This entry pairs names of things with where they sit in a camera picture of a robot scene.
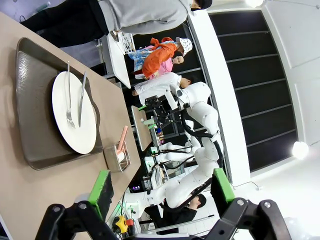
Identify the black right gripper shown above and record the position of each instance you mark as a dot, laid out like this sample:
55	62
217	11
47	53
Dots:
157	107

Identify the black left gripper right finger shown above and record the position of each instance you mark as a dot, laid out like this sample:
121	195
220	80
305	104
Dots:
250	220

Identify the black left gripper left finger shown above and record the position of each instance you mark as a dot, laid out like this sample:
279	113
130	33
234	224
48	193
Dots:
75	220

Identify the white round plate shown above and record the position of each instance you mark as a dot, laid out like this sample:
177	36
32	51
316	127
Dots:
87	140

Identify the dark grey serving tray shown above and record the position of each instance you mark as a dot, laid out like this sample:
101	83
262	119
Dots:
32	100

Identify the grey-sleeved right forearm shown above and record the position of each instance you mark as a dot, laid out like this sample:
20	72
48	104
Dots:
111	23

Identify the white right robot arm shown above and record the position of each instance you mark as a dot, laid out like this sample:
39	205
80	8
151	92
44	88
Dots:
202	112

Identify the small white robot arm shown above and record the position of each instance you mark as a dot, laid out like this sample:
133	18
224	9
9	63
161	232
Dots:
175	155

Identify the person's right hand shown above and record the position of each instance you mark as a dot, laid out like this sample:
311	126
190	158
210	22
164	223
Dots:
114	35

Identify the small brown table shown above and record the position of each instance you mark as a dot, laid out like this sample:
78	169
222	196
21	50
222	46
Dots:
141	130

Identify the seated person white shirt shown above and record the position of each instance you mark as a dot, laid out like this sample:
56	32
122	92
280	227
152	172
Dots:
155	86

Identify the pink lint roller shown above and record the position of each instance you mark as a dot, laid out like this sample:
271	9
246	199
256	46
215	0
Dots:
122	140

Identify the red stop button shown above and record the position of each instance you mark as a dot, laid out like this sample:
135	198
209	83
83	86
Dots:
129	222

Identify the orange jacket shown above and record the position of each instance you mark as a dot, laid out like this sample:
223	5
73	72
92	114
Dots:
160	58

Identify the blue shirt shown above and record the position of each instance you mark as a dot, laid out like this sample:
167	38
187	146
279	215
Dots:
138	56

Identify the white side table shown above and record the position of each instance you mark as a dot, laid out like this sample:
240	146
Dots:
118	62

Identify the rectangular metal container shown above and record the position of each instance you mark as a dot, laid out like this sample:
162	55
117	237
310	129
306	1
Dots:
111	162

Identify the bald mannequin pink shirt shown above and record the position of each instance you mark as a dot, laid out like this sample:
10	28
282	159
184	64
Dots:
178	60

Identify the silver table knife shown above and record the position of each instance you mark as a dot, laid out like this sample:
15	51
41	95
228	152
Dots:
80	110

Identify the grey metal pole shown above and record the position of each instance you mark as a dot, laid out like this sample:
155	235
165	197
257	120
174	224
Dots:
180	223

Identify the person in black clothes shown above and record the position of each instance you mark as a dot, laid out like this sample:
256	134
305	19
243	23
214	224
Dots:
180	215

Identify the silver fork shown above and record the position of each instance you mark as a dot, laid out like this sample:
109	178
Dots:
70	117

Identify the white patterned bucket hat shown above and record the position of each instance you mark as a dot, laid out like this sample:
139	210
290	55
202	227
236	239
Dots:
186	45

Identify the round ceiling lamp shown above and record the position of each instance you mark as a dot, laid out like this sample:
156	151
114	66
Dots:
300	150
253	2

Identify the person in grey hoodie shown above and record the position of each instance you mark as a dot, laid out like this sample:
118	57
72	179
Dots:
150	15

